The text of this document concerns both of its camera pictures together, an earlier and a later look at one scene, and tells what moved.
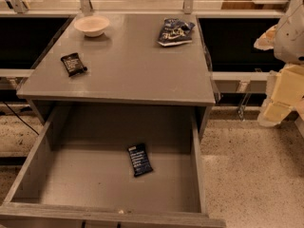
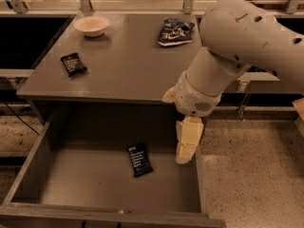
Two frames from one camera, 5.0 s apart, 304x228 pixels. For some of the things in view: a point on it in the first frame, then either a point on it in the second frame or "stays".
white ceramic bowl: [92, 26] stays
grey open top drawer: [112, 166] stays
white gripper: [290, 40] → [194, 99]
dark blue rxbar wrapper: [140, 160] stays
